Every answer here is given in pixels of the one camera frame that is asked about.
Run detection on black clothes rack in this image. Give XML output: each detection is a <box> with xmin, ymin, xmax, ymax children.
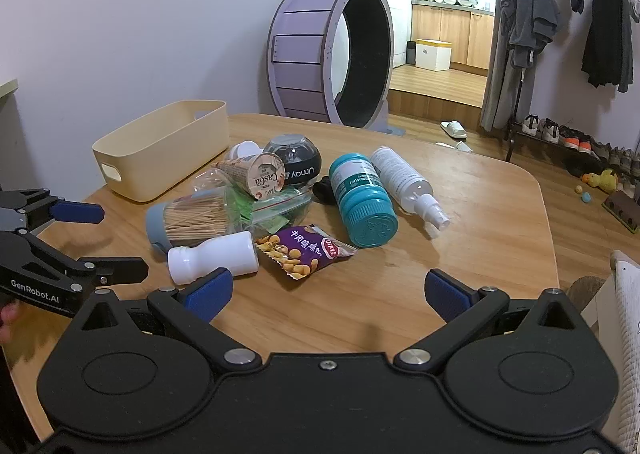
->
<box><xmin>505</xmin><ymin>0</ymin><xmax>640</xmax><ymax>165</ymax></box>

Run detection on grey cabinet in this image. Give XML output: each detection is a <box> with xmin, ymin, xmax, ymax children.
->
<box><xmin>0</xmin><ymin>78</ymin><xmax>38</xmax><ymax>192</ymax></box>

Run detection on cream storage basket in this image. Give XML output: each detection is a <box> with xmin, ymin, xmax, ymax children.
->
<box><xmin>91</xmin><ymin>100</ymin><xmax>231</xmax><ymax>203</ymax></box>

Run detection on white labelled bottle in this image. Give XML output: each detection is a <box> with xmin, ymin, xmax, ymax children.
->
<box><xmin>370</xmin><ymin>146</ymin><xmax>451</xmax><ymax>239</ymax></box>

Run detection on white lid jar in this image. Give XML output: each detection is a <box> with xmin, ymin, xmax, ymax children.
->
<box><xmin>229</xmin><ymin>140</ymin><xmax>263</xmax><ymax>162</ymax></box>

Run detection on white quilted cushion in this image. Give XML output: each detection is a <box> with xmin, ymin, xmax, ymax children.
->
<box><xmin>610</xmin><ymin>250</ymin><xmax>640</xmax><ymax>454</ymax></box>

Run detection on wooden desk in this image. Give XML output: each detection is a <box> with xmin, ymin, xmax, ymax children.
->
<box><xmin>2</xmin><ymin>112</ymin><xmax>560</xmax><ymax>440</ymax></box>

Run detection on black gyro ball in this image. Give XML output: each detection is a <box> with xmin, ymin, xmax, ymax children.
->
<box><xmin>262</xmin><ymin>134</ymin><xmax>321</xmax><ymax>187</ymax></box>

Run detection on grey curtain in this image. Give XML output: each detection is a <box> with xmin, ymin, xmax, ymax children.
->
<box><xmin>481</xmin><ymin>0</ymin><xmax>538</xmax><ymax>132</ymax></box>

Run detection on teal pill bottle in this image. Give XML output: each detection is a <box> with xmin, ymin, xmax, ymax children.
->
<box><xmin>328</xmin><ymin>152</ymin><xmax>399</xmax><ymax>249</ymax></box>

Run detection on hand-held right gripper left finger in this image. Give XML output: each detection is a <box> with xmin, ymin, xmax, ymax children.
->
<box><xmin>70</xmin><ymin>268</ymin><xmax>263</xmax><ymax>376</ymax></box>

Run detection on brown paper cup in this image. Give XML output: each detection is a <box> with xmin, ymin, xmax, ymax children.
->
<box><xmin>215</xmin><ymin>152</ymin><xmax>287</xmax><ymax>199</ymax></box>

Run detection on plain white plastic bottle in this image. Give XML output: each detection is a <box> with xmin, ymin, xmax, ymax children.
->
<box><xmin>167</xmin><ymin>231</ymin><xmax>260</xmax><ymax>285</ymax></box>

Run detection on grey hoodie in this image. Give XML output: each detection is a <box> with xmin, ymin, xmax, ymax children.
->
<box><xmin>501</xmin><ymin>0</ymin><xmax>561</xmax><ymax>69</ymax></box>

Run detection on purple cat wheel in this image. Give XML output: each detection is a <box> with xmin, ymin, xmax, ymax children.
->
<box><xmin>266</xmin><ymin>0</ymin><xmax>406</xmax><ymax>137</ymax></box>

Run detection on blue lid toothpick jar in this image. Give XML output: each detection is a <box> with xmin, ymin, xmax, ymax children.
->
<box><xmin>145</xmin><ymin>199</ymin><xmax>236</xmax><ymax>252</ymax></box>

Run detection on round black clear-lid container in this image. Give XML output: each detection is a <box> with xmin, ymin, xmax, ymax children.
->
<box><xmin>312</xmin><ymin>175</ymin><xmax>337</xmax><ymax>205</ymax></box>

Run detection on row of shoes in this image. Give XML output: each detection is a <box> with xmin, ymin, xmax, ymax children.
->
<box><xmin>522</xmin><ymin>115</ymin><xmax>640</xmax><ymax>172</ymax></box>

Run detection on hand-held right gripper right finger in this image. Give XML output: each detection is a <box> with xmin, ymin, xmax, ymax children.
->
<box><xmin>394</xmin><ymin>269</ymin><xmax>588</xmax><ymax>376</ymax></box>

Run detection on person's left hand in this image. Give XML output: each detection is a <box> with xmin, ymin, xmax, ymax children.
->
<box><xmin>0</xmin><ymin>304</ymin><xmax>22</xmax><ymax>344</ymax></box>

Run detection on clear zip bag green contents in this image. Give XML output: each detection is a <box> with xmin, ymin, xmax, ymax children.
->
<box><xmin>192</xmin><ymin>169</ymin><xmax>313</xmax><ymax>235</ymax></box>

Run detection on purple snack packet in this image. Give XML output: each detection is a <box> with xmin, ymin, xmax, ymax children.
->
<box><xmin>253</xmin><ymin>224</ymin><xmax>359</xmax><ymax>281</ymax></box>

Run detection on wooden kitchen base cabinets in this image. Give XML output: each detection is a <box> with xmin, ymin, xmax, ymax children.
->
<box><xmin>411</xmin><ymin>4</ymin><xmax>496</xmax><ymax>69</ymax></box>

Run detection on yellow duck toy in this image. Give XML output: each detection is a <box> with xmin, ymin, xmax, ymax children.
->
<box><xmin>581</xmin><ymin>169</ymin><xmax>618</xmax><ymax>193</ymax></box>

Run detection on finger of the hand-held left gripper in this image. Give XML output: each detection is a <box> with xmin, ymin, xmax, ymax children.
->
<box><xmin>0</xmin><ymin>229</ymin><xmax>149</xmax><ymax>287</ymax></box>
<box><xmin>0</xmin><ymin>188</ymin><xmax>105</xmax><ymax>235</ymax></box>

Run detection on black coat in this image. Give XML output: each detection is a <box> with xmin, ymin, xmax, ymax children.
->
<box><xmin>581</xmin><ymin>0</ymin><xmax>635</xmax><ymax>93</ymax></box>

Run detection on white storage box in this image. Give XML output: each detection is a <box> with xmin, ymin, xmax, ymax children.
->
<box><xmin>416</xmin><ymin>40</ymin><xmax>452</xmax><ymax>72</ymax></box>

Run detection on brown cat toy box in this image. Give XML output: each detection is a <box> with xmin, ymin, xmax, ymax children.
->
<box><xmin>602</xmin><ymin>184</ymin><xmax>640</xmax><ymax>235</ymax></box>

